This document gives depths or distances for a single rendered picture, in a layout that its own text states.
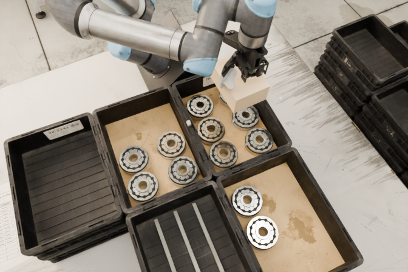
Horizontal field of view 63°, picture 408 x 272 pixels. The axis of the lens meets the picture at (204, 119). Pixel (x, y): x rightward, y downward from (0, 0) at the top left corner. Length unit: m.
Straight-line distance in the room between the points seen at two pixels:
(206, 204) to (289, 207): 0.28
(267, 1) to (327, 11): 2.30
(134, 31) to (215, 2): 0.21
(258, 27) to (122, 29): 0.33
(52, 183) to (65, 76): 0.57
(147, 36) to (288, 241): 0.77
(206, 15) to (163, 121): 0.59
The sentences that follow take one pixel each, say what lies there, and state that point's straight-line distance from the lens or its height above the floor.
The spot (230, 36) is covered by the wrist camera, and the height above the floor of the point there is 1.24.
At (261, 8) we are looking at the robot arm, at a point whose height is 1.44.
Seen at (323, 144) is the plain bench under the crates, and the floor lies 0.70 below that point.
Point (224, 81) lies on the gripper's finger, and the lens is 1.01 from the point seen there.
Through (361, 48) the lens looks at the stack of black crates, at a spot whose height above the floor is 0.49.
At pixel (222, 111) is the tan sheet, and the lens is 1.31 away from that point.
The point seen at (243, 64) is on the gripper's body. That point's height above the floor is 1.24.
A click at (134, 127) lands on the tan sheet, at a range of 1.30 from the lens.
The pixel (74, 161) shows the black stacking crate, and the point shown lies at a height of 0.83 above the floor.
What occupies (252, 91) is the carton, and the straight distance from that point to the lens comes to 1.02.
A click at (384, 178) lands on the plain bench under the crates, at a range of 1.52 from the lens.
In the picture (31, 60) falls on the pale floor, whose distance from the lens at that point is 2.79.
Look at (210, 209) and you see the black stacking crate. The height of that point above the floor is 0.83.
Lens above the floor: 1.96
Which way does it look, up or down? 61 degrees down
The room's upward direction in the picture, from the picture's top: 2 degrees clockwise
